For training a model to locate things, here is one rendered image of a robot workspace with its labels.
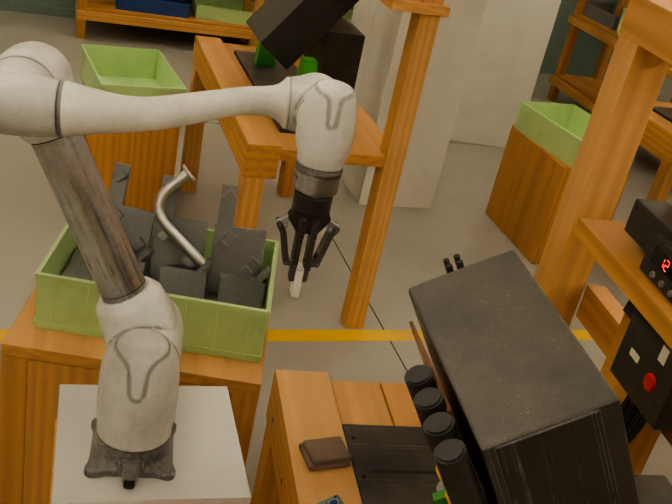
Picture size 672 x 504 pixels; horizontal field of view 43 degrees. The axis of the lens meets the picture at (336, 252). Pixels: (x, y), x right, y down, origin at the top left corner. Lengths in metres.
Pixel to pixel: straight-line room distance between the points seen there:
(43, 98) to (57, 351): 0.95
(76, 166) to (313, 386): 0.81
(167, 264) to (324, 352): 1.50
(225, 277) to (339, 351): 1.53
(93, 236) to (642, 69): 1.20
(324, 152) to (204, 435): 0.74
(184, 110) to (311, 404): 0.83
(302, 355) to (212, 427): 1.88
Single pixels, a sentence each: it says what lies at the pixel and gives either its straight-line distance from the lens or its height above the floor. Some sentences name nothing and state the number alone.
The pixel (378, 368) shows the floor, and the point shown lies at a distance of 3.88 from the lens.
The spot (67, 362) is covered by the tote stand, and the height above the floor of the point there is 0.76.
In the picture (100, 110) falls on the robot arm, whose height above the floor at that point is 1.63.
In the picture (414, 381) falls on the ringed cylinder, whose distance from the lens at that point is 1.12.
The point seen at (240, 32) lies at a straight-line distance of 7.80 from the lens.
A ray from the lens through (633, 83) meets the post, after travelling 1.98.
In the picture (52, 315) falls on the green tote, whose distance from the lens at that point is 2.41.
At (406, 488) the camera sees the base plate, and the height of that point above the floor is 0.90.
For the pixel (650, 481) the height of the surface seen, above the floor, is 1.24.
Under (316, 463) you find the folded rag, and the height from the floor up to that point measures 0.92.
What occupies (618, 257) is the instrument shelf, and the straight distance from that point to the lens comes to 1.68.
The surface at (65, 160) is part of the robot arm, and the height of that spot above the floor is 1.46.
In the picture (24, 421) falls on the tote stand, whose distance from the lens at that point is 2.53.
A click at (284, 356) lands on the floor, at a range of 3.82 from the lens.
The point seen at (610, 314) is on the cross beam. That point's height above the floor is 1.27.
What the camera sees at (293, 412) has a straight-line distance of 2.07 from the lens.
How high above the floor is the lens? 2.18
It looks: 27 degrees down
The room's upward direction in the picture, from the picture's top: 13 degrees clockwise
